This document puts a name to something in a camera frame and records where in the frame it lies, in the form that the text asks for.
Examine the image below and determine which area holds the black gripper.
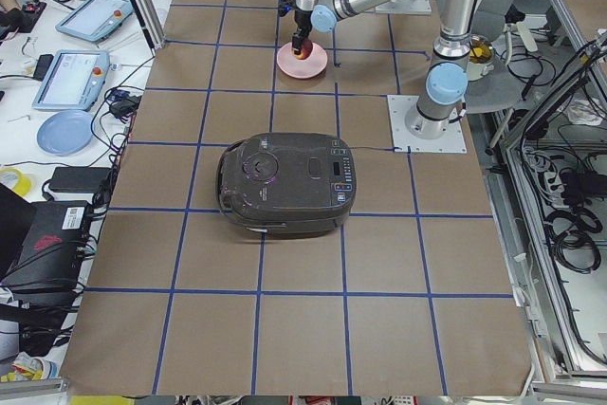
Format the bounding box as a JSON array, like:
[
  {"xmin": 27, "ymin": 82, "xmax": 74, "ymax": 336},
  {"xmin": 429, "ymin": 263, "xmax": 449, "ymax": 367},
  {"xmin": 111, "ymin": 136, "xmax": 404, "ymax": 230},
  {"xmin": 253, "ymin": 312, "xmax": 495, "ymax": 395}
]
[{"xmin": 291, "ymin": 9, "xmax": 312, "ymax": 55}]

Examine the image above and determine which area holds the red apple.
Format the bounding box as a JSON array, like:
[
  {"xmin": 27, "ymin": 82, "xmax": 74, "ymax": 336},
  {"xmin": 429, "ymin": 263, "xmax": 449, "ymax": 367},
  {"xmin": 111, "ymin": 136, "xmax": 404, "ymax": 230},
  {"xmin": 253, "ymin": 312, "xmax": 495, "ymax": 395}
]
[{"xmin": 292, "ymin": 39, "xmax": 314, "ymax": 60}]

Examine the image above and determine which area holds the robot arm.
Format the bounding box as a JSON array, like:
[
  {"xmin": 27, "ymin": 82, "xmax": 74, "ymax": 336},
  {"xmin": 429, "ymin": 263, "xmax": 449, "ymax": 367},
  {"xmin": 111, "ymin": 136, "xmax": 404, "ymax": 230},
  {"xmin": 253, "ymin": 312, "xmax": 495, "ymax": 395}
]
[{"xmin": 291, "ymin": 0, "xmax": 480, "ymax": 139}]

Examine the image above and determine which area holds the pink plate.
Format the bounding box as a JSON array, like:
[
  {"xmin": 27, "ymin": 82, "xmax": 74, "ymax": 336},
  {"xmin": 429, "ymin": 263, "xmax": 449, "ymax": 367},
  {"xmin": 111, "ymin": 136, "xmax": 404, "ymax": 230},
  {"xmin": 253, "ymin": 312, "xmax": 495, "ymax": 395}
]
[{"xmin": 276, "ymin": 43, "xmax": 328, "ymax": 80}]

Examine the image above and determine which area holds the blue plate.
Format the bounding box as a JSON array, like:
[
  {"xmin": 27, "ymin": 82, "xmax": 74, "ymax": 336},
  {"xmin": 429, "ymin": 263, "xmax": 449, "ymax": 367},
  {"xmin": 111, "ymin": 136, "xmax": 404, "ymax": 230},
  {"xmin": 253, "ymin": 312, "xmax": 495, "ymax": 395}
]
[{"xmin": 36, "ymin": 110, "xmax": 93, "ymax": 156}]

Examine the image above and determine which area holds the black rice cooker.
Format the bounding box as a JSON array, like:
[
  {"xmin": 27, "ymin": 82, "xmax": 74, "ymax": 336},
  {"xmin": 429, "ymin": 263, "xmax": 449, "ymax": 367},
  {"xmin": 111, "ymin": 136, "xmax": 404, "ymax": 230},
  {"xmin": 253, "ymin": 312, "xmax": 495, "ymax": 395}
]
[{"xmin": 216, "ymin": 133, "xmax": 357, "ymax": 235}]

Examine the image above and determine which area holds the steel pot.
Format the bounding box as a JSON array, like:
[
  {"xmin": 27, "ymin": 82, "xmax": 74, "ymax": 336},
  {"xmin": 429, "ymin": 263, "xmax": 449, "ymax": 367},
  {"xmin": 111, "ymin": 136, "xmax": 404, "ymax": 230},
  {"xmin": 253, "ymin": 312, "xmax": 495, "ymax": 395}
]
[{"xmin": 467, "ymin": 35, "xmax": 495, "ymax": 82}]

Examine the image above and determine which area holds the teach pendant far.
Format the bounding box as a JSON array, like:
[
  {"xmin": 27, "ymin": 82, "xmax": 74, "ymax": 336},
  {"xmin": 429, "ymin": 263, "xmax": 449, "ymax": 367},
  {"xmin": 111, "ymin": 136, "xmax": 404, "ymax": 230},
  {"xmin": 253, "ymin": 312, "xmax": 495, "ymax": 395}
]
[{"xmin": 55, "ymin": 0, "xmax": 134, "ymax": 43}]

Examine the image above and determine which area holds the teach pendant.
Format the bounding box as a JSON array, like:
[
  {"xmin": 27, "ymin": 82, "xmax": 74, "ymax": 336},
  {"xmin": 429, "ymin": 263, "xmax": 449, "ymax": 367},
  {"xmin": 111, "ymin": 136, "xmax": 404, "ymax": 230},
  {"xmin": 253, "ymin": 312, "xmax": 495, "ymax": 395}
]
[
  {"xmin": 31, "ymin": 50, "xmax": 110, "ymax": 111},
  {"xmin": 55, "ymin": 0, "xmax": 134, "ymax": 43}
]

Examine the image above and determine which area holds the grey office chair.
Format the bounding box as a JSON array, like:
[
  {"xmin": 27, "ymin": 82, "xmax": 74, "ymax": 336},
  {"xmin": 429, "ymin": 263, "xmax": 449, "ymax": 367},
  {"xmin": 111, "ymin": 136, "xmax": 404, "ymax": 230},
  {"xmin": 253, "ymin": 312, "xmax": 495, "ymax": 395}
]
[{"xmin": 465, "ymin": 0, "xmax": 521, "ymax": 114}]

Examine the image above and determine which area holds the teach pendant near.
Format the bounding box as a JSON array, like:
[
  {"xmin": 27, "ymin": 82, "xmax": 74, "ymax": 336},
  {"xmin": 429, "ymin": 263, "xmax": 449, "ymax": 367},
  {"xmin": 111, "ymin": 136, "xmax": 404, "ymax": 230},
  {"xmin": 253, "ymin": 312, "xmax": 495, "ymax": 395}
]
[{"xmin": 31, "ymin": 50, "xmax": 110, "ymax": 111}]

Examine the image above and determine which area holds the black power adapter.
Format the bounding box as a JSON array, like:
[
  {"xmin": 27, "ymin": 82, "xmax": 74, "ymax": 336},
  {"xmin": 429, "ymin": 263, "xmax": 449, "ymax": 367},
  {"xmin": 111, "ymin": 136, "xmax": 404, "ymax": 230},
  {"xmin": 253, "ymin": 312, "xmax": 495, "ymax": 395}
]
[{"xmin": 42, "ymin": 166, "xmax": 111, "ymax": 201}]

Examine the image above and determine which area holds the yellow tape roll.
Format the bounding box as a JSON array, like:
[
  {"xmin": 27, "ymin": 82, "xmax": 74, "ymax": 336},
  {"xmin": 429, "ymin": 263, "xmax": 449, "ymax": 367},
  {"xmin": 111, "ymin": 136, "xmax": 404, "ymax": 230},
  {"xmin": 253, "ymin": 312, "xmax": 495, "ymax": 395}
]
[{"xmin": 0, "ymin": 167, "xmax": 32, "ymax": 197}]

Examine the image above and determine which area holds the black computer box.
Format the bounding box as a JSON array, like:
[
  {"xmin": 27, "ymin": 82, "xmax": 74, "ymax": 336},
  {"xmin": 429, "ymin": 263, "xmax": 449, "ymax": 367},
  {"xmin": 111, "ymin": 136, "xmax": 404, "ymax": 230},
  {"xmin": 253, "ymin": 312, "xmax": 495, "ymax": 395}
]
[{"xmin": 1, "ymin": 186, "xmax": 92, "ymax": 307}]

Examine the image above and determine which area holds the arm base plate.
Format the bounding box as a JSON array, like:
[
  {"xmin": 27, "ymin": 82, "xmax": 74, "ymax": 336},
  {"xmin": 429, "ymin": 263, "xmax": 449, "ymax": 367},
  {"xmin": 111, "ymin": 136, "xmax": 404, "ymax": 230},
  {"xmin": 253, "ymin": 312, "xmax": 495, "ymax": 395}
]
[
  {"xmin": 387, "ymin": 95, "xmax": 467, "ymax": 154},
  {"xmin": 375, "ymin": 0, "xmax": 432, "ymax": 15}
]

